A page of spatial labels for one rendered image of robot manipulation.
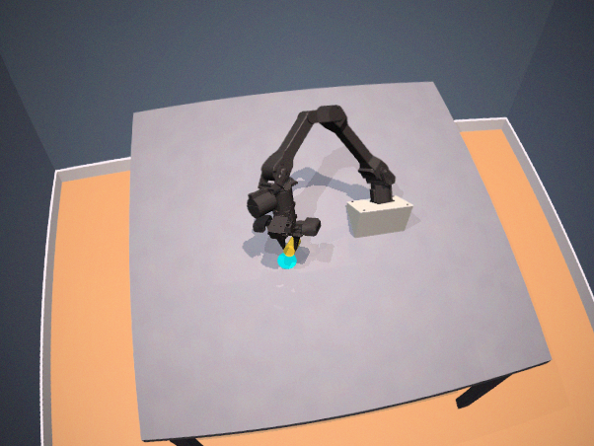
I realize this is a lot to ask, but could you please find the cyan circle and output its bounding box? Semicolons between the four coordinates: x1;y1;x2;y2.
277;253;297;269

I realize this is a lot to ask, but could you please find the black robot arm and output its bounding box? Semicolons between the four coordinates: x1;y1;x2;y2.
247;105;396;241

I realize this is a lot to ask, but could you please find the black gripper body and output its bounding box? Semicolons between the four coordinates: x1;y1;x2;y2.
253;201;321;237

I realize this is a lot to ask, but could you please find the yellow cylinder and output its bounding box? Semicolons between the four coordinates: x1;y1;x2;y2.
283;237;301;257

